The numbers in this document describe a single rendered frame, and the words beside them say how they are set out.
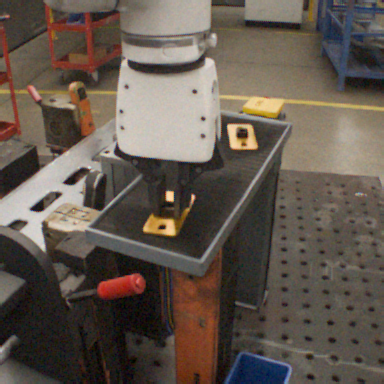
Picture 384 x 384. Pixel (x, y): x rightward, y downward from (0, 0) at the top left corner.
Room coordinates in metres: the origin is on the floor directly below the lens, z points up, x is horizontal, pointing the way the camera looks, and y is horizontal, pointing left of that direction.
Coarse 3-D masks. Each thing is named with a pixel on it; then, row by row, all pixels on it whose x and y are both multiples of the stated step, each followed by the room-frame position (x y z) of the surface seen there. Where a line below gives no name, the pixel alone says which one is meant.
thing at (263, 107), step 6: (252, 102) 0.80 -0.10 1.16; (258, 102) 0.80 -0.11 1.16; (264, 102) 0.80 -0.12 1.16; (270, 102) 0.80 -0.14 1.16; (276, 102) 0.80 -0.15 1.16; (282, 102) 0.80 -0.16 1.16; (246, 108) 0.78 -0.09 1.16; (252, 108) 0.77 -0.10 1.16; (258, 108) 0.77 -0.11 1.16; (264, 108) 0.77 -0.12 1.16; (270, 108) 0.77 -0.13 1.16; (276, 108) 0.77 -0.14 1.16; (282, 108) 0.80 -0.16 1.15; (258, 114) 0.77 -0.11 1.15; (264, 114) 0.76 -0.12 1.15; (270, 114) 0.76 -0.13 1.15; (276, 114) 0.76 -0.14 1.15
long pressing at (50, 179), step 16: (112, 128) 1.05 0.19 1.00; (80, 144) 0.96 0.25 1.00; (96, 144) 0.96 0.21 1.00; (64, 160) 0.89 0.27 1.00; (80, 160) 0.89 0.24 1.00; (48, 176) 0.82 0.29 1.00; (64, 176) 0.82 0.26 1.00; (16, 192) 0.76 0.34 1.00; (32, 192) 0.76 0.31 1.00; (48, 192) 0.76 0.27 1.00; (64, 192) 0.76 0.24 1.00; (80, 192) 0.76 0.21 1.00; (0, 208) 0.70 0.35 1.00; (16, 208) 0.71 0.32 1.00; (48, 208) 0.71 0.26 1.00; (0, 224) 0.65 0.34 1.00; (32, 224) 0.66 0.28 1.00; (32, 240) 0.61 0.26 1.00
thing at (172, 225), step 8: (168, 192) 0.50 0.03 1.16; (168, 200) 0.46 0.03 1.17; (192, 200) 0.48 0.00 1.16; (168, 208) 0.45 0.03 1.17; (152, 216) 0.44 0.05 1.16; (160, 216) 0.44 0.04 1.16; (168, 216) 0.44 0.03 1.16; (184, 216) 0.44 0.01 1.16; (152, 224) 0.43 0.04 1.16; (160, 224) 0.43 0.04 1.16; (168, 224) 0.43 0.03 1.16; (176, 224) 0.43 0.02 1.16; (152, 232) 0.42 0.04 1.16; (160, 232) 0.42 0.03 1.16; (168, 232) 0.42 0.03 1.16; (176, 232) 0.42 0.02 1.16
